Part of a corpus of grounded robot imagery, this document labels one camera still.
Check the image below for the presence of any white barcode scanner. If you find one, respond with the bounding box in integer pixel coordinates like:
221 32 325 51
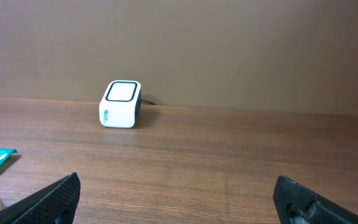
99 80 142 128

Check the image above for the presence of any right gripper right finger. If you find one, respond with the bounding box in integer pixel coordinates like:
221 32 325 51
273 175 358 224

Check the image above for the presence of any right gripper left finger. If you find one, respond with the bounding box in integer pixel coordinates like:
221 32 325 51
0 172 81 224

